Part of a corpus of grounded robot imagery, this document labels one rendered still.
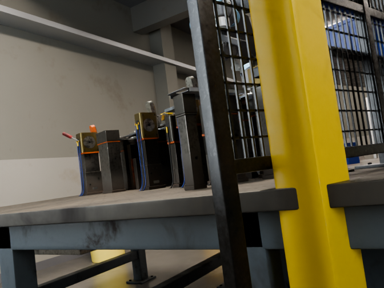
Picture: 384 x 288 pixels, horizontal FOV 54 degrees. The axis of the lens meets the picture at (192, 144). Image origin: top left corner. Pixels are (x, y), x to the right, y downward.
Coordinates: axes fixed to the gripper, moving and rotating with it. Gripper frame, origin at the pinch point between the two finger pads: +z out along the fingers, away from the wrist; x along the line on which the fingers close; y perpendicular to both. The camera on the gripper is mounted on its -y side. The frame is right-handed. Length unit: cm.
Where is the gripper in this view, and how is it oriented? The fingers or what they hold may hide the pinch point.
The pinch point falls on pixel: (232, 76)
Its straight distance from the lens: 155.4
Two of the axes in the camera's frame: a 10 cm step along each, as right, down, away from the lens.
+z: 1.3, 9.9, -0.8
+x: -7.8, 0.5, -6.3
